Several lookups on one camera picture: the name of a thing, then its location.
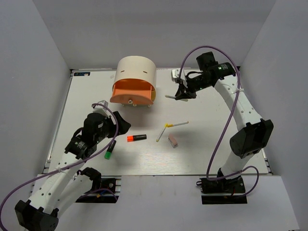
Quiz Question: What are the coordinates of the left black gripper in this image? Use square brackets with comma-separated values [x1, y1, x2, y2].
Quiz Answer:
[95, 111, 131, 143]

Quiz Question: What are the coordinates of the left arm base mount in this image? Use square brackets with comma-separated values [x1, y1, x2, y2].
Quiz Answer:
[76, 176, 122, 204]

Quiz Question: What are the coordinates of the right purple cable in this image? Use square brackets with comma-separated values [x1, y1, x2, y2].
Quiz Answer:
[179, 45, 260, 198]

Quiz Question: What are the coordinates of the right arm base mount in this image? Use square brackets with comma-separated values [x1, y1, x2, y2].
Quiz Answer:
[196, 176, 247, 205]

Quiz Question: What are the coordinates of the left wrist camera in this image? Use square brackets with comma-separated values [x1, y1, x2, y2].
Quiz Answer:
[92, 100, 108, 117]

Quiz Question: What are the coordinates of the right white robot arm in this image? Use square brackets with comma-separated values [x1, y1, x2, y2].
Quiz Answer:
[171, 51, 274, 192]

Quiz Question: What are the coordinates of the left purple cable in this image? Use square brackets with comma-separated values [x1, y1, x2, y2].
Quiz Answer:
[0, 103, 120, 224]

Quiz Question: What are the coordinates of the pink eraser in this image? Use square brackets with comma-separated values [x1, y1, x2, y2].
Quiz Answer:
[168, 133, 178, 148]

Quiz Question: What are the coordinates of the cream round drawer organizer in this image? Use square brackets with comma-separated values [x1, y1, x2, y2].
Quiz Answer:
[113, 56, 156, 106]

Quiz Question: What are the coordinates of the green highlighter marker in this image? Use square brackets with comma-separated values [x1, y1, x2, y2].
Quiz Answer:
[104, 140, 116, 160]

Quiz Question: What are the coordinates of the orange drawer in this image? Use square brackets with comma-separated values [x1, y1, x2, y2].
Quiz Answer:
[110, 78, 156, 105]

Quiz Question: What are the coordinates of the left blue label sticker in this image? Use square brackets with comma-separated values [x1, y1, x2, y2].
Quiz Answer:
[74, 72, 90, 77]

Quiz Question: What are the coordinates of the orange highlighter marker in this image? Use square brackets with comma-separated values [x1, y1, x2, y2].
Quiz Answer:
[127, 134, 147, 142]

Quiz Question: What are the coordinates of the purple cable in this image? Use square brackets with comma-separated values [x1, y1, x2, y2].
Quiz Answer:
[179, 45, 260, 198]
[0, 103, 120, 224]

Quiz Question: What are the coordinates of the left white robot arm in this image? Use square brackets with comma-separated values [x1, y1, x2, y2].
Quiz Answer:
[14, 109, 131, 231]

